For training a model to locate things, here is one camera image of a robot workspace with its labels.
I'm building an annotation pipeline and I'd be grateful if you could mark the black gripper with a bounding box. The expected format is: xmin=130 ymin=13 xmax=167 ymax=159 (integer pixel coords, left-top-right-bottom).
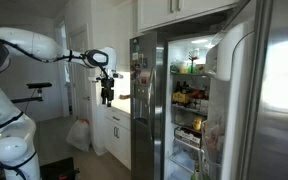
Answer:
xmin=100 ymin=77 xmax=116 ymax=108

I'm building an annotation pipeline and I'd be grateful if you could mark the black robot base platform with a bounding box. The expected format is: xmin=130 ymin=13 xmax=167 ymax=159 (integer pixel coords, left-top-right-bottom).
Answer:
xmin=39 ymin=157 xmax=81 ymax=180

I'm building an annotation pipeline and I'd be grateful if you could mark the white room door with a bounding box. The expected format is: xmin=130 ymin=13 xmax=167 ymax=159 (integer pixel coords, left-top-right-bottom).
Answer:
xmin=68 ymin=23 xmax=94 ymax=122

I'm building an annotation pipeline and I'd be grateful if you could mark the stainless steel freezer door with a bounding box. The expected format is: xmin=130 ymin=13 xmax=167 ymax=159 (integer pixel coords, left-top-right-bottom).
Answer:
xmin=129 ymin=31 xmax=167 ymax=180

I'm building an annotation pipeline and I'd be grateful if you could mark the open refrigerator door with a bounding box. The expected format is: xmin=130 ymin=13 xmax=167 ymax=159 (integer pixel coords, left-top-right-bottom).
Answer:
xmin=157 ymin=19 xmax=225 ymax=180

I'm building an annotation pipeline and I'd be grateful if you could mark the refrigerator door with white bins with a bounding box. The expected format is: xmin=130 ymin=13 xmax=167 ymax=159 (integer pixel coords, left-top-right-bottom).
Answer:
xmin=202 ymin=0 xmax=288 ymax=180

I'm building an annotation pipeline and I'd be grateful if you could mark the water and ice dispenser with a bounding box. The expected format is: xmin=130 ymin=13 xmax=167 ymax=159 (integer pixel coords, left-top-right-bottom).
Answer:
xmin=132 ymin=84 xmax=150 ymax=127

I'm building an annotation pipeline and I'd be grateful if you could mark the white base cabinet with countertop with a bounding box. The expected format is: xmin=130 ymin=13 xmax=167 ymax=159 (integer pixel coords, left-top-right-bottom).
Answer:
xmin=103 ymin=97 xmax=132 ymax=171

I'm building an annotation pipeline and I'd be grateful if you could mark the colourful character magnet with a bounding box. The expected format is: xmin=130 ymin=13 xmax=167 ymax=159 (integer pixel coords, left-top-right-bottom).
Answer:
xmin=131 ymin=62 xmax=142 ymax=81

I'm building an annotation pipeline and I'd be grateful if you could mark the white trash bag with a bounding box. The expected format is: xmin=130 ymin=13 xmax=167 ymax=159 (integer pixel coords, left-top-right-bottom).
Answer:
xmin=65 ymin=118 xmax=92 ymax=153

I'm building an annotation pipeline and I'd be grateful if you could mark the black exercise stand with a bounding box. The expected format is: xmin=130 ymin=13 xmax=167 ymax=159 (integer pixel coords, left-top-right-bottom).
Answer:
xmin=11 ymin=81 xmax=53 ymax=105

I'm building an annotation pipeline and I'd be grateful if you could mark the yellow food box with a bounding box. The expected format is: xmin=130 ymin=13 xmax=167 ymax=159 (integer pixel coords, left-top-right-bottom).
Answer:
xmin=171 ymin=92 xmax=191 ymax=105

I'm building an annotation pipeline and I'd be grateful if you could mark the printed cardboard carton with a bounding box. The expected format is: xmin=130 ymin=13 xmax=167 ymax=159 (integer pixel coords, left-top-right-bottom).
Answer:
xmin=174 ymin=127 xmax=202 ymax=148

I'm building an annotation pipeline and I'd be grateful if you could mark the round yellow food item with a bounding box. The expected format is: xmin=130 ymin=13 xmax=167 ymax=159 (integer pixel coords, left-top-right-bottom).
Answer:
xmin=192 ymin=116 xmax=204 ymax=132

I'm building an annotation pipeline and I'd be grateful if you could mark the red flower stem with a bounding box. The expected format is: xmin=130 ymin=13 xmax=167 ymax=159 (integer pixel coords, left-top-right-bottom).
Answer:
xmin=188 ymin=49 xmax=200 ymax=74

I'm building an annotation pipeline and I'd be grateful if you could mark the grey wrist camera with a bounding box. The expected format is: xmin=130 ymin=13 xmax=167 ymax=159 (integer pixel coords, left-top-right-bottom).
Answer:
xmin=111 ymin=71 xmax=124 ymax=80

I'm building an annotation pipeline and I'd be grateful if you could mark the white wall cabinet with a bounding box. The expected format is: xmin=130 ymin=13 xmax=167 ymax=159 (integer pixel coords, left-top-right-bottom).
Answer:
xmin=137 ymin=0 xmax=242 ymax=33

